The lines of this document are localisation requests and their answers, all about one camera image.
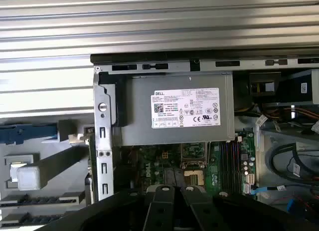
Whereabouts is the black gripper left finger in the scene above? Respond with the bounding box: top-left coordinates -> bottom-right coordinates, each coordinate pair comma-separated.
41,185 -> 176,231

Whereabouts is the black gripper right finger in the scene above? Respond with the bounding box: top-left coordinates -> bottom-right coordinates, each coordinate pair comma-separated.
180,185 -> 319,231

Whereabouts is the black RAM slot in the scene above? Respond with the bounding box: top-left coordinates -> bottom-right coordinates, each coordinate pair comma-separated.
234,140 -> 242,190
224,140 -> 232,190
229,140 -> 237,190
219,140 -> 227,190

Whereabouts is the CPU socket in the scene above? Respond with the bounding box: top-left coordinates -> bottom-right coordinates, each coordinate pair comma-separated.
183,169 -> 205,187

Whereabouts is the metal socket cover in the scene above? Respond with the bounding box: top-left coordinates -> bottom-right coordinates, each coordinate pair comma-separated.
179,142 -> 208,170

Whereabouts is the green Dell motherboard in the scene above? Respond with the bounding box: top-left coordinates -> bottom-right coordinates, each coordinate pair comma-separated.
117,130 -> 257,202

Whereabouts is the grey Dell power supply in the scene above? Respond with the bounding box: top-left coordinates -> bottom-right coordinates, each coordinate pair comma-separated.
116,73 -> 237,147

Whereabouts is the grey parts rack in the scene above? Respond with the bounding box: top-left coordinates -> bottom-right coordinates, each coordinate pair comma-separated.
0,118 -> 97,231

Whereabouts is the black open PC case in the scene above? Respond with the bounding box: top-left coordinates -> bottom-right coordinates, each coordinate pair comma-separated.
89,50 -> 319,231

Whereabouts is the hard disk in blue carrier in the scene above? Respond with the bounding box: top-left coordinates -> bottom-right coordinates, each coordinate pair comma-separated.
0,123 -> 62,145

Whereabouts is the black looped cable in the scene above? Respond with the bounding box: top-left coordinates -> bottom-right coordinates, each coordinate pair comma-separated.
270,141 -> 319,182

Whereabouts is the graphics card with metal bracket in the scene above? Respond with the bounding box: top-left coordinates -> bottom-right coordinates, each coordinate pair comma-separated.
67,126 -> 98,207

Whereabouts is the short coloured wire bunch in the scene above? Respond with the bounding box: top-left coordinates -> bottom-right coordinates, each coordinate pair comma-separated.
259,107 -> 319,124

